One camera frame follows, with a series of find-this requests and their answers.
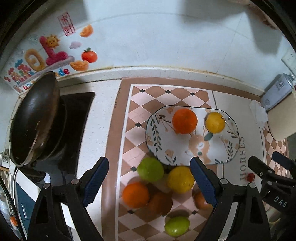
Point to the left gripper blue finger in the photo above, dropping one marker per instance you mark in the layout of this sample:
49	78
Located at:
285	162

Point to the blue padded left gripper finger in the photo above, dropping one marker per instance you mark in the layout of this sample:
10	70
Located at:
92	180
206	180

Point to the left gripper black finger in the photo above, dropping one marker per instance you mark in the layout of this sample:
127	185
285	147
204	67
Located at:
266	173

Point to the red cherry tomato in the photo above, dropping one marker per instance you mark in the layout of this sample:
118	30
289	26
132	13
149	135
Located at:
250	177

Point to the brown green fruit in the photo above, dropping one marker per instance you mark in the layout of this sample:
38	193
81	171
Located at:
200	201

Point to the yellow orange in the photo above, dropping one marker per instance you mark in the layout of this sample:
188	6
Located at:
180	180
215	122

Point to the orange tangerine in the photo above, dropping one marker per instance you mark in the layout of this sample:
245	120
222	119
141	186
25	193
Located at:
136	195
184	121

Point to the green apple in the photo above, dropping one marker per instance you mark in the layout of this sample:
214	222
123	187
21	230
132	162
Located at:
150	169
177	226

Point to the dark brown fruit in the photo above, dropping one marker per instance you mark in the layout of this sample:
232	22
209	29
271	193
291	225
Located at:
160	203

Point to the cream utensil holder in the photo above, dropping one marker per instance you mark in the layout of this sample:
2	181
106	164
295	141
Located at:
281	118

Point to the deer pattern oval plate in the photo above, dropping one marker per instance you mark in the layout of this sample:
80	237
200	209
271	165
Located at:
177	149

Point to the grey gas canister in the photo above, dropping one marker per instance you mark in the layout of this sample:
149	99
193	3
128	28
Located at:
281	88

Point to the black frying pan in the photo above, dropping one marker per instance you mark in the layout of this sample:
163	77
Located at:
33	120

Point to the black gas stove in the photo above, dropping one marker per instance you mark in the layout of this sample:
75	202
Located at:
58	162

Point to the small orange on shelf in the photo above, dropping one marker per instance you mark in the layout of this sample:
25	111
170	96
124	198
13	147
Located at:
13	221

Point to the white mug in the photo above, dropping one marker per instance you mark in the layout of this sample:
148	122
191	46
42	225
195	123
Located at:
4	159

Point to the white wall sockets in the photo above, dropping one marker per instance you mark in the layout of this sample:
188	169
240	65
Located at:
289	59

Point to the colourful wall sticker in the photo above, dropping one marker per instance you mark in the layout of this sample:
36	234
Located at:
61	43

